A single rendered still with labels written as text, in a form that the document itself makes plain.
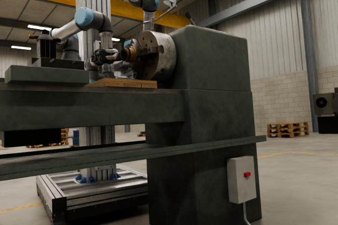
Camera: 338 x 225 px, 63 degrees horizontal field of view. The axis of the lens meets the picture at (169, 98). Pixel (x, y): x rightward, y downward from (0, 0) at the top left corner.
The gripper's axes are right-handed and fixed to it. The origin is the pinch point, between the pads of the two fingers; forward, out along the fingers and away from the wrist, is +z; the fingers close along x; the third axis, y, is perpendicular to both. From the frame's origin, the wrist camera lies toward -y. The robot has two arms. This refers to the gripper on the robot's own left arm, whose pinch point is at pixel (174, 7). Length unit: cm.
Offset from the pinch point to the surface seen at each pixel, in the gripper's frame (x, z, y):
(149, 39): -16.4, 13.1, 9.4
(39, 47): -30, 19, 66
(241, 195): -18, 110, -35
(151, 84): -12.8, 43.6, 17.7
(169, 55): -10.7, 26.0, 2.5
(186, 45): -3.9, 21.6, -6.7
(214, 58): -4.4, 27.1, -28.1
